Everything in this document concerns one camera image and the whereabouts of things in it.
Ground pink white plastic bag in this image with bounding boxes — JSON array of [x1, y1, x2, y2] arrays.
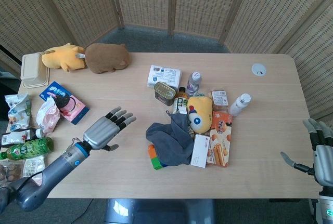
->
[[36, 96, 61, 134]]

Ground woven folding screen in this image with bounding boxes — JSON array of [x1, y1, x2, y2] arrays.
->
[[0, 0, 333, 125]]

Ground white packaged snack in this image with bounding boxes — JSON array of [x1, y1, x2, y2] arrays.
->
[[22, 155, 46, 178]]

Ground dark drink bottle white label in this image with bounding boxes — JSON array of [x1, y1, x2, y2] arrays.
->
[[0, 127, 45, 149]]

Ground white tissue pack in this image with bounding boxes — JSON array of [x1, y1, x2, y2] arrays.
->
[[147, 64, 183, 89]]

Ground packaged bread snack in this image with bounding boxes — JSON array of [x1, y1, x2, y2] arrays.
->
[[209, 88, 230, 112]]

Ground green tea bottle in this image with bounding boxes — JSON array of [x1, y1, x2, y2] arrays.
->
[[0, 137, 55, 161]]

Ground clear small water bottle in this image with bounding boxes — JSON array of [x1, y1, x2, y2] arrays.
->
[[185, 71, 203, 96]]

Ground white blue snack bag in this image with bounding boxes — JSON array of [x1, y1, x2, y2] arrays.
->
[[4, 93, 32, 132]]

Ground blue pink snack box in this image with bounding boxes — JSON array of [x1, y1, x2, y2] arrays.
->
[[39, 81, 91, 125]]

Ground beige lunch box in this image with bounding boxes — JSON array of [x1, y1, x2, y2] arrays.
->
[[20, 53, 50, 89]]

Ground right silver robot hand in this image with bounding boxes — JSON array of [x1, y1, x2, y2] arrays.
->
[[280, 118, 333, 186]]

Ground orange green toy blocks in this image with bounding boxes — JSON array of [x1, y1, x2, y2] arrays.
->
[[147, 143, 170, 170]]

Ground grey cloth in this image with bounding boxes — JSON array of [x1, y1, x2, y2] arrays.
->
[[145, 110, 195, 167]]

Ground white plastic bottle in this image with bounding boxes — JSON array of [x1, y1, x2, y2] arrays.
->
[[228, 93, 251, 117]]

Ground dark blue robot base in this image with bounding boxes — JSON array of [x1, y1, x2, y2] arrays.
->
[[104, 198, 215, 224]]

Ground orange egg roll box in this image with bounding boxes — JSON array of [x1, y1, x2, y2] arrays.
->
[[206, 111, 233, 167]]

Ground brown capybara plush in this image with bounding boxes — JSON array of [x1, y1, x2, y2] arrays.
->
[[84, 43, 132, 74]]

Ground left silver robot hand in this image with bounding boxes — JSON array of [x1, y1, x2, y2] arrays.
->
[[82, 106, 137, 152]]

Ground yellow plush animal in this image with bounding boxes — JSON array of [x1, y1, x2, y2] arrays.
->
[[41, 43, 86, 72]]

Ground white round table grommet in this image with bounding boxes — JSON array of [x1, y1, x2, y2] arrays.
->
[[251, 63, 268, 76]]

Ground clear pack of round snacks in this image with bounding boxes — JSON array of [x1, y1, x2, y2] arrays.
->
[[0, 159, 26, 182]]

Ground white small card box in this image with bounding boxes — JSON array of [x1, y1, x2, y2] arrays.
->
[[190, 134, 211, 168]]

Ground yellow plush toy with eye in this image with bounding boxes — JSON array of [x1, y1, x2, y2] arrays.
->
[[187, 96, 213, 134]]

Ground dark tea bottle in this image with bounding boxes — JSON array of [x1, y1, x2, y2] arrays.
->
[[172, 86, 189, 115]]

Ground canned meat tin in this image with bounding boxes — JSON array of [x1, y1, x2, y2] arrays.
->
[[153, 81, 178, 107]]

